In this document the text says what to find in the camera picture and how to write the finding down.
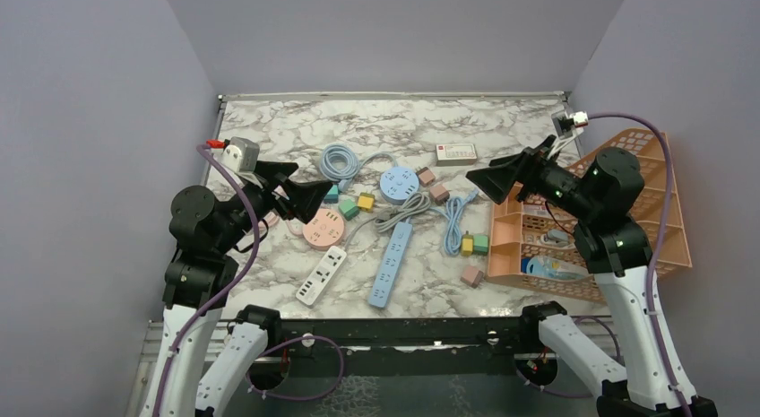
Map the pink charger by blue strip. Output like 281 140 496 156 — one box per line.
416 167 436 187

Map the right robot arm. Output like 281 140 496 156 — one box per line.
467 137 717 416

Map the blue usb cable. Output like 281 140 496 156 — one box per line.
429 188 481 257

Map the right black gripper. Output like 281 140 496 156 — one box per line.
469 135 600 220

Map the white red small box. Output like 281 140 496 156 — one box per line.
436 143 478 167

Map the blue round power strip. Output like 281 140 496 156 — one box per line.
379 166 419 205

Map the green charger near rack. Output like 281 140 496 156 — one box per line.
472 234 489 255

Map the white power strip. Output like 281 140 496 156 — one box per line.
295 246 347 307

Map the yellow charger near rack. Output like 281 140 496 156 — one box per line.
460 233 474 256

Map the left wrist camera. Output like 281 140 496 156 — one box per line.
220 137 260 174

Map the orange plastic file rack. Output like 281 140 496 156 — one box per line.
485 128 666 303

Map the yellow charger plug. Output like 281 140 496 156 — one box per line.
356 193 376 213

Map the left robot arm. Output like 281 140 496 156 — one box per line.
141 161 332 416

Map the teal charger plug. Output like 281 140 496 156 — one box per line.
323 184 340 204

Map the blue long power strip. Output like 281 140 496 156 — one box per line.
367 222 413 308

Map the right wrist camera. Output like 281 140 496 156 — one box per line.
551 110 589 136

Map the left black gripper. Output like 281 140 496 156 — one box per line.
216 158 333 251

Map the grey bundled power cord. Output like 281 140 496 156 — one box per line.
344 192 434 249

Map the pink charger front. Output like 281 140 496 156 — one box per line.
460 265 485 288

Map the coiled blue power cord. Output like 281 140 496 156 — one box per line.
319 143 399 193

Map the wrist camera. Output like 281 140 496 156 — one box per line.
220 137 260 174
551 110 589 136

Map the green charger plug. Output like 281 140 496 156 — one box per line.
338 199 359 221

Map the pink charger plug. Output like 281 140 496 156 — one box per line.
428 184 450 205

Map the pink round power strip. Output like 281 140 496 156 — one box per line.
302 208 346 251

